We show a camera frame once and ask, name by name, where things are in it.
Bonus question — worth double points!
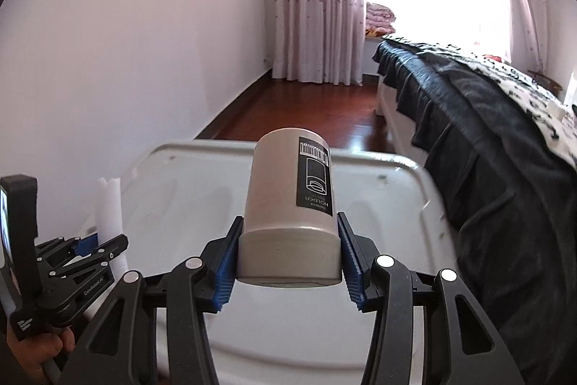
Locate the white paper roll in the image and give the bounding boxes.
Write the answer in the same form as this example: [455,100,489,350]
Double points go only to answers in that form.
[95,176,130,278]

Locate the beige cylindrical canister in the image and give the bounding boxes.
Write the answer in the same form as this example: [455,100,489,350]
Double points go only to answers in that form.
[237,128,342,288]

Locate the left hand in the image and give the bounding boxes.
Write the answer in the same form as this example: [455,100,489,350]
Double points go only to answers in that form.
[7,323,75,384]

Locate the white plastic storage box lid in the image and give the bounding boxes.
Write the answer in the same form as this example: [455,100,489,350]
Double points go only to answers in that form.
[121,141,457,384]

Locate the dark grey blanket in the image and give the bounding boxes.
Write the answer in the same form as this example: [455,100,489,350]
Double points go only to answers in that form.
[375,39,576,384]

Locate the pink patterned curtain left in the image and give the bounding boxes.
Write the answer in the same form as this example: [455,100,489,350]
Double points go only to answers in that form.
[273,0,366,86]

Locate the folded pink quilts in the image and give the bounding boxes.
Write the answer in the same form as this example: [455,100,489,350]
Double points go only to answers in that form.
[365,3,396,37]

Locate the bed with patterned sheet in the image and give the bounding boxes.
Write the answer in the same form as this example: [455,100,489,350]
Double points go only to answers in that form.
[373,35,576,166]

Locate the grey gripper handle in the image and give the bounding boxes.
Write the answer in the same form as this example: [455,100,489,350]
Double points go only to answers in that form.
[42,360,62,384]

